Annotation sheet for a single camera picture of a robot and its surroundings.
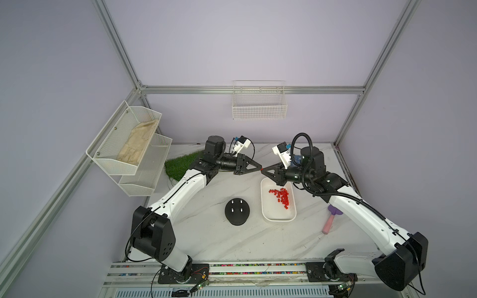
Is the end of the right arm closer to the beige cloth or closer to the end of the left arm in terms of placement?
the end of the left arm

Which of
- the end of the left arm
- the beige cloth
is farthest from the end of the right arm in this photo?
the beige cloth

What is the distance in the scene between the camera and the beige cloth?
0.75 metres
